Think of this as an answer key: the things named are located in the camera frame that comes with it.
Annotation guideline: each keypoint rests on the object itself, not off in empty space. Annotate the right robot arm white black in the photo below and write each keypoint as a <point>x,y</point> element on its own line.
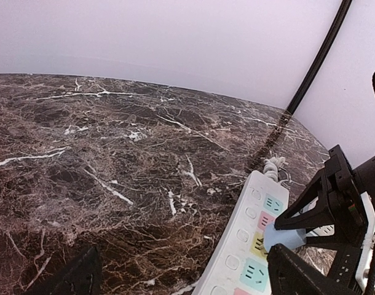
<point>361,141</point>

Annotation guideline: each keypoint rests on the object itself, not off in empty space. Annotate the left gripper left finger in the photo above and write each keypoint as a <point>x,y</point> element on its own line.
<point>82,275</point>

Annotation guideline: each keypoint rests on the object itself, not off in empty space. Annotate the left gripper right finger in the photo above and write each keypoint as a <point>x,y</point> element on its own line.
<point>289,274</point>

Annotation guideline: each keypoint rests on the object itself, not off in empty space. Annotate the blue plug adapter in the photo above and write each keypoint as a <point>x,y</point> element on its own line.
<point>292,239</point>

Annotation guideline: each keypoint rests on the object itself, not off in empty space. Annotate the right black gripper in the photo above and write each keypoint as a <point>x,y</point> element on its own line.
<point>333,198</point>

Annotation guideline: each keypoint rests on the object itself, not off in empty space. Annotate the white multicolour power strip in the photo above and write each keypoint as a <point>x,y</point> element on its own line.
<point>239,262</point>

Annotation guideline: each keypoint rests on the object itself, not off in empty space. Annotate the right black frame post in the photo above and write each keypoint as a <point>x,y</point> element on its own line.
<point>318,60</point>

